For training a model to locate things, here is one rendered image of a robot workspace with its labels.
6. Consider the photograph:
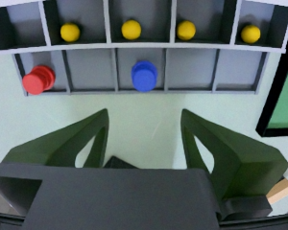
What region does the red plug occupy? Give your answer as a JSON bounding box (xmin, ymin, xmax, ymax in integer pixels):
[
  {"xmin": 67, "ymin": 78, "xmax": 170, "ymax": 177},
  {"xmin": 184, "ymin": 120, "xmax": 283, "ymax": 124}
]
[{"xmin": 22, "ymin": 65, "xmax": 56, "ymax": 95}]

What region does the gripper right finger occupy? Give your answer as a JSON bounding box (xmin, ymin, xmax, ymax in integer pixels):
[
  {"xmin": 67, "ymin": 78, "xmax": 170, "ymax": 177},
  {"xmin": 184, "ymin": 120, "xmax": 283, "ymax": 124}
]
[{"xmin": 180, "ymin": 108, "xmax": 288, "ymax": 205}]

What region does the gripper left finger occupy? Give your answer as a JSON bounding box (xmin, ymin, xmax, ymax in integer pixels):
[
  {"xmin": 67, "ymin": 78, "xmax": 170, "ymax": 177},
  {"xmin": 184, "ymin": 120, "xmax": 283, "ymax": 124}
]
[{"xmin": 0, "ymin": 108, "xmax": 109, "ymax": 169}]

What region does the wooden-handled wire brush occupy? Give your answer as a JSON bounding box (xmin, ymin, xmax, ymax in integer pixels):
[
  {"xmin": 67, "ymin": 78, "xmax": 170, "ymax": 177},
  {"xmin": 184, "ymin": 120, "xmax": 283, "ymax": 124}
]
[{"xmin": 266, "ymin": 176, "xmax": 288, "ymax": 204}]

